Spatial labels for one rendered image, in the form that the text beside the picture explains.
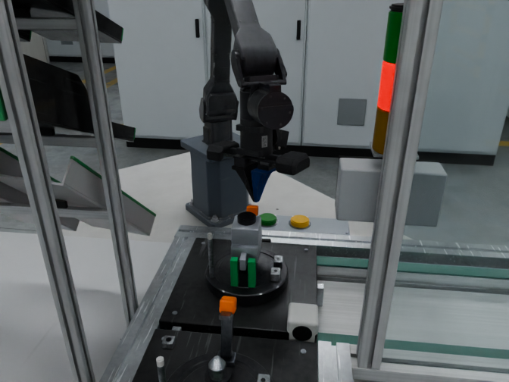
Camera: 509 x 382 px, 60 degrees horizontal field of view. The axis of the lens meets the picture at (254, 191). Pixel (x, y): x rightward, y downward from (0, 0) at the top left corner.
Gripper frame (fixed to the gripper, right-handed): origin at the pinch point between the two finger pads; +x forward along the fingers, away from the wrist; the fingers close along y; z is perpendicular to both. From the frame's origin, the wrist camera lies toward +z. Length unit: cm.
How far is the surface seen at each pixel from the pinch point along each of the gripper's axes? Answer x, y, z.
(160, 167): 17, 63, 39
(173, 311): 14.8, 1.3, -22.1
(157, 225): 21.1, 36.4, 10.1
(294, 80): 13, 130, 264
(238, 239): 4.8, -4.7, -12.7
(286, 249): 13.0, -5.4, 2.4
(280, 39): -19, 139, 256
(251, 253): 6.9, -6.7, -12.2
